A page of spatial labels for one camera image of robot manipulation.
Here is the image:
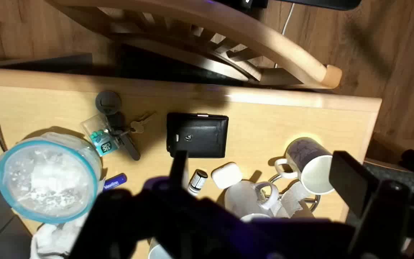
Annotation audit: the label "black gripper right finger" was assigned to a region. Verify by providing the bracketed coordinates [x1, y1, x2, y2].
[327, 150, 412, 259]

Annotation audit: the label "teal gum pack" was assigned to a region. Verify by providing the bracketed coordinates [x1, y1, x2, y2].
[81, 114, 120, 158]

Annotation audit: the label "plastic container with blue rim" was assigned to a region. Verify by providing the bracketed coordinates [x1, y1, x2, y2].
[0, 131, 103, 226]

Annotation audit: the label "black square box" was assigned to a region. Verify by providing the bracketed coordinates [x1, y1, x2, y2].
[165, 111, 229, 160]

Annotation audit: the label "blue lip balm stick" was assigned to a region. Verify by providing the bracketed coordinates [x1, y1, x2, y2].
[101, 173, 129, 191]

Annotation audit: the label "wooden chair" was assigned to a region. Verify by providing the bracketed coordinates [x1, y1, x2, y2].
[45, 0, 343, 91]

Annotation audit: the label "keys with gray round keychain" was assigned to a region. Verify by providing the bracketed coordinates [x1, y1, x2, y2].
[94, 89, 156, 163]

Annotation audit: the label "small black white cylinder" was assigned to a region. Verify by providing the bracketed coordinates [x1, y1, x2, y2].
[186, 168, 209, 197]

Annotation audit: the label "white crumpled cloth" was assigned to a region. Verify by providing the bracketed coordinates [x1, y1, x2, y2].
[28, 217, 90, 259]

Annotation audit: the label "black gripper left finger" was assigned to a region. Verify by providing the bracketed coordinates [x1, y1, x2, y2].
[168, 150, 189, 190]

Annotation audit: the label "white earbuds case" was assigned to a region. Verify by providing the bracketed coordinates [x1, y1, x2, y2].
[209, 161, 244, 190]

